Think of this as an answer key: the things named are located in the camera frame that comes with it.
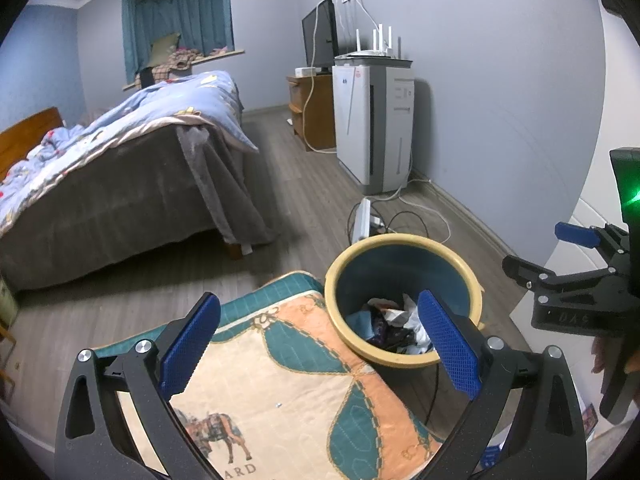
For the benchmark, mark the flat white box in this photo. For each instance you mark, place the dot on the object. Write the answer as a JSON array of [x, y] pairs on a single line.
[[306, 71]]

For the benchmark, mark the teal curtain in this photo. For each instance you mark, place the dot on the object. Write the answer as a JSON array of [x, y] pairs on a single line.
[[200, 15]]

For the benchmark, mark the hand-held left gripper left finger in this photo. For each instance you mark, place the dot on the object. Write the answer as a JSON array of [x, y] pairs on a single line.
[[192, 345]]

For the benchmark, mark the window sill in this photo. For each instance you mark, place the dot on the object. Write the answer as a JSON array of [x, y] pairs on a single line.
[[235, 52]]

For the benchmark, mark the white paper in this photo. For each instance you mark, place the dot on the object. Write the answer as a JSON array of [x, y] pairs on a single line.
[[414, 332]]

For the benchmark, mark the yellow rimmed teal trash bin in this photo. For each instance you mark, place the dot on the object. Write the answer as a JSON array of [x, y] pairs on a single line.
[[400, 270]]

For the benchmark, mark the white power strip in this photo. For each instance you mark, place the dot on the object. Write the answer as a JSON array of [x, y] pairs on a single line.
[[361, 220]]

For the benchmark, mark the checked cloth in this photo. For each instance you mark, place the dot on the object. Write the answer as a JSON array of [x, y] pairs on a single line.
[[172, 62]]

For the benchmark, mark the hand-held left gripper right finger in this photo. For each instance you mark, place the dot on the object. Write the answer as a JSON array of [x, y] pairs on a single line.
[[447, 345]]

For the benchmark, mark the small black object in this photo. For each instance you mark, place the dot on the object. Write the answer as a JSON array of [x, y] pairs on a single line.
[[145, 78]]

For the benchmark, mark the white router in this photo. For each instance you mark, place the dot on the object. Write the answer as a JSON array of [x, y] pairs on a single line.
[[370, 54]]

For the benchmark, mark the black plastic bag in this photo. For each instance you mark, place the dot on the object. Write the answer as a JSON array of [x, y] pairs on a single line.
[[387, 335]]

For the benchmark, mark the white air purifier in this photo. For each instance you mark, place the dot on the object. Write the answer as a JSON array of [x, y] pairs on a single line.
[[355, 125]]

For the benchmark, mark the wooden cabinet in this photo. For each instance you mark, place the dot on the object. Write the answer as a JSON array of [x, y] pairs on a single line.
[[320, 115]]

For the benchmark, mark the light blue printed quilt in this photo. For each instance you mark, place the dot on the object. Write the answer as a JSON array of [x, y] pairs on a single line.
[[175, 105]]

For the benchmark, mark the grey bedspread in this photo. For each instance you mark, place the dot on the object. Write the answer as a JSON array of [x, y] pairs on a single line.
[[125, 195]]

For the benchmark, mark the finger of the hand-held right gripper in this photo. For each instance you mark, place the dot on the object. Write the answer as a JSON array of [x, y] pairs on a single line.
[[575, 234], [525, 270]]

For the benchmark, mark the olive pillow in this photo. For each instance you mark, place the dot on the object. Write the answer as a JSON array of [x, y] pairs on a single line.
[[165, 47]]

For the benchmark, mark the person's right hand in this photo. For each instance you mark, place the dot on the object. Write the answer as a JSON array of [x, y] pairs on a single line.
[[601, 355]]

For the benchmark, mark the blue foil packet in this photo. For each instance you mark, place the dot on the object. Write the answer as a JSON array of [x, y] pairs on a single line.
[[357, 324]]

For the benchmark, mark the black monitor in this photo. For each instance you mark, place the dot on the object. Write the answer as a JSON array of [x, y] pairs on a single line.
[[320, 35]]

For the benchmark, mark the wooden bed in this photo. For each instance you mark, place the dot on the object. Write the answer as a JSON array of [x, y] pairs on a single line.
[[30, 135]]

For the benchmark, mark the printed teal orange mat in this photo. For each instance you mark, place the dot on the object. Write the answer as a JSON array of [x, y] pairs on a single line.
[[290, 390]]

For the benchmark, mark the small pale green bin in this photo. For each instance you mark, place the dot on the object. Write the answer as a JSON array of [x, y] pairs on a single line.
[[7, 300]]

